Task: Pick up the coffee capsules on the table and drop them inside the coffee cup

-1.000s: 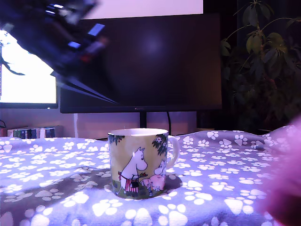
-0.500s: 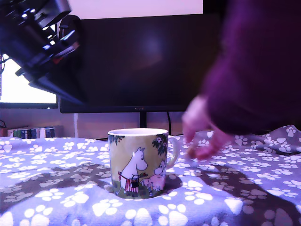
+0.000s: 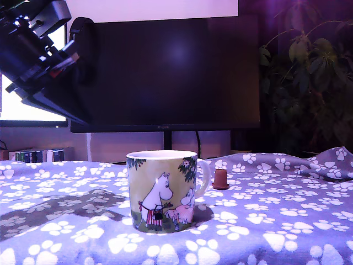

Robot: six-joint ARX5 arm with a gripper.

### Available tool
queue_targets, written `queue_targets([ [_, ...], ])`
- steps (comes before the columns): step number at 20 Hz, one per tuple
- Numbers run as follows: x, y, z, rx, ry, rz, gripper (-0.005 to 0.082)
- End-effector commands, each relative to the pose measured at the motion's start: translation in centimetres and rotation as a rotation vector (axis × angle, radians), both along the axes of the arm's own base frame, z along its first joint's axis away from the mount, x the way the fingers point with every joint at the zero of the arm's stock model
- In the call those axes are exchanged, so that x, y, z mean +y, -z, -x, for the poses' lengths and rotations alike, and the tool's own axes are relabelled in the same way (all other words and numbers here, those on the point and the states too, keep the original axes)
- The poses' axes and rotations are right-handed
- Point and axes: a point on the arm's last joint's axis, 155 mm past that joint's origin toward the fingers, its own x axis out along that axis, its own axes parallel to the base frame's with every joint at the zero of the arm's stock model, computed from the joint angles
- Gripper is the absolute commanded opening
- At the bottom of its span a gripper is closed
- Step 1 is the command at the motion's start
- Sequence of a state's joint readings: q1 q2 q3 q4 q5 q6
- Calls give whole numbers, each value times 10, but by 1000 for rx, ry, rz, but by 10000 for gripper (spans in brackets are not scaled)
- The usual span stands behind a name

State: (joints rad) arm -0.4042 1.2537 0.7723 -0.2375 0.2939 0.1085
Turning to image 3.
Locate brown coffee capsule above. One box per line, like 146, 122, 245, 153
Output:
211, 168, 231, 190

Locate cartoon print coffee mug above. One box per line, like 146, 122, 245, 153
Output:
126, 150, 212, 235

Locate lit computer monitor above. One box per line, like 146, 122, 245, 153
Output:
0, 24, 69, 129

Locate black headphones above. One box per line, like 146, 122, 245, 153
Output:
68, 16, 97, 83

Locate black switched-off monitor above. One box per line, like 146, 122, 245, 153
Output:
70, 15, 261, 152

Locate potted green plant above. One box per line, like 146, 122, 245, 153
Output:
258, 0, 353, 158

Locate grey paw print cloth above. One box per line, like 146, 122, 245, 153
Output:
0, 145, 353, 265

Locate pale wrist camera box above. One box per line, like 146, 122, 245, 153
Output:
26, 0, 73, 38

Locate black monitor cable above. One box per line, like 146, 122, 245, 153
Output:
195, 130, 202, 160

